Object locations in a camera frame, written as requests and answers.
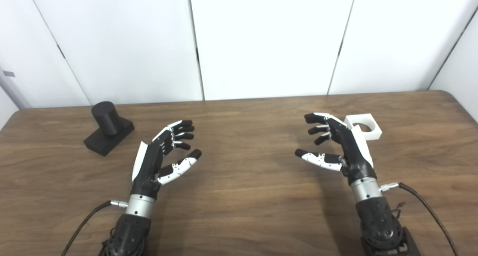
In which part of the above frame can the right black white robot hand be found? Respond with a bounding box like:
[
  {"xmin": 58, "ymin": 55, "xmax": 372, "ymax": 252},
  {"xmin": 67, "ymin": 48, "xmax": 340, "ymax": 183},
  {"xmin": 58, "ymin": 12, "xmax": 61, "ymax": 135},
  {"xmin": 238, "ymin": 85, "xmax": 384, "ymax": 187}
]
[{"xmin": 295, "ymin": 112, "xmax": 377, "ymax": 185}]

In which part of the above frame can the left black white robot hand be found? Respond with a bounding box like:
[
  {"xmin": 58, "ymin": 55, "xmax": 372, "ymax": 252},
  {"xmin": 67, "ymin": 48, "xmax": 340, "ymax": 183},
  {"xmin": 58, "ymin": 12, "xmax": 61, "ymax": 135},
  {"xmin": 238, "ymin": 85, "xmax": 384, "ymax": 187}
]
[{"xmin": 131, "ymin": 120, "xmax": 202, "ymax": 197}]

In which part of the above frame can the white square piece with hole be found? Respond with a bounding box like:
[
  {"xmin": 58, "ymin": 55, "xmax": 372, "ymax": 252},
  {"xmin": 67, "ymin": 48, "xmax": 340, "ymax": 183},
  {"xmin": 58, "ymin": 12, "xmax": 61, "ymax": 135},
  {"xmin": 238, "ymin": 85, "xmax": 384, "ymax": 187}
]
[{"xmin": 344, "ymin": 113, "xmax": 382, "ymax": 141}]

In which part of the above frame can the black peg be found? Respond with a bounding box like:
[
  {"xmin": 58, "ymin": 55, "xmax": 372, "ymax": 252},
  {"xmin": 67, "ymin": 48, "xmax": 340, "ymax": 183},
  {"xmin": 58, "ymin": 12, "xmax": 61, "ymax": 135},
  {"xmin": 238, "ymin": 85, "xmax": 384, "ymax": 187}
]
[{"xmin": 83, "ymin": 101, "xmax": 135, "ymax": 157}]

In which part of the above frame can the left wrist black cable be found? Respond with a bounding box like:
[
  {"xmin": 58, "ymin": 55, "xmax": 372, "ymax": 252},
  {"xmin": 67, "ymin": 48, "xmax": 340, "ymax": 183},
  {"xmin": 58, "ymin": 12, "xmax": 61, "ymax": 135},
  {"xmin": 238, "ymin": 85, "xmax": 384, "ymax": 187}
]
[{"xmin": 60, "ymin": 200, "xmax": 128, "ymax": 256}]

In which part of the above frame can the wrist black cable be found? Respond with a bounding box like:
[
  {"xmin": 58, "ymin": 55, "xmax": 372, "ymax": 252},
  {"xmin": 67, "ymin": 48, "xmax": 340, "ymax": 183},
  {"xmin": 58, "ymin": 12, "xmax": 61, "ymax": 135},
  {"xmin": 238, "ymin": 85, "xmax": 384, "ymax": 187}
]
[
  {"xmin": 60, "ymin": 200, "xmax": 128, "ymax": 256},
  {"xmin": 379, "ymin": 182, "xmax": 459, "ymax": 256}
]

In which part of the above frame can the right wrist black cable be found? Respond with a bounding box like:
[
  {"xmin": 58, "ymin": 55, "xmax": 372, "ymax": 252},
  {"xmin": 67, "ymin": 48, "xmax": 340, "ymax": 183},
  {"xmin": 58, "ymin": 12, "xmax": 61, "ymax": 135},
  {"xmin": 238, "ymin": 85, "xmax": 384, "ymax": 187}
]
[{"xmin": 379, "ymin": 182, "xmax": 459, "ymax": 256}]

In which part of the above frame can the grey wall corner post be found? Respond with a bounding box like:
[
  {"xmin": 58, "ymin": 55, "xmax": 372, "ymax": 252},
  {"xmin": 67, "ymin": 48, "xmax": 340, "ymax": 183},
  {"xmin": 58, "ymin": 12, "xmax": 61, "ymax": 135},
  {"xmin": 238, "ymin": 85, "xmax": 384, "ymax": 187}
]
[{"xmin": 0, "ymin": 66, "xmax": 31, "ymax": 109}]

